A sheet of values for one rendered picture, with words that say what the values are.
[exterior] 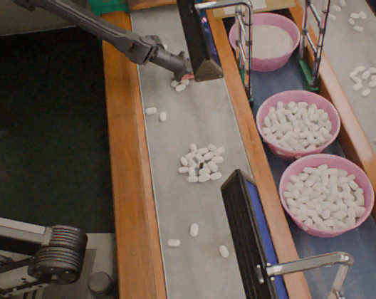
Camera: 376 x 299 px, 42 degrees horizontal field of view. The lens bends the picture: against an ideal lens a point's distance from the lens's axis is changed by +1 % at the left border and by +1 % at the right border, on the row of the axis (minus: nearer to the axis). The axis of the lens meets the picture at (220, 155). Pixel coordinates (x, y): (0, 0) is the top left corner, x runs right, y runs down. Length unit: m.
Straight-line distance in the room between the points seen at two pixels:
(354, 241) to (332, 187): 0.17
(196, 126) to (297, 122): 0.33
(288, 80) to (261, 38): 0.20
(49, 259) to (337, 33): 1.30
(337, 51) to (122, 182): 0.93
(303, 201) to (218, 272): 0.33
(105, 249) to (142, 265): 0.40
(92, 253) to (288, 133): 0.77
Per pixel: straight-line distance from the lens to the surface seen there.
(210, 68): 1.28
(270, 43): 1.90
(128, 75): 1.77
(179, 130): 1.59
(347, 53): 1.88
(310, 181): 1.46
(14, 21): 3.22
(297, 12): 2.00
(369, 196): 1.45
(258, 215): 0.99
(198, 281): 1.30
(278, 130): 1.57
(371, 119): 1.65
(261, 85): 1.81
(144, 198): 1.42
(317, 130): 1.61
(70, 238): 1.39
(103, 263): 1.68
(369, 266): 1.43
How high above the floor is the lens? 1.94
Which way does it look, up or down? 52 degrees down
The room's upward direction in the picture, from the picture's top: 4 degrees counter-clockwise
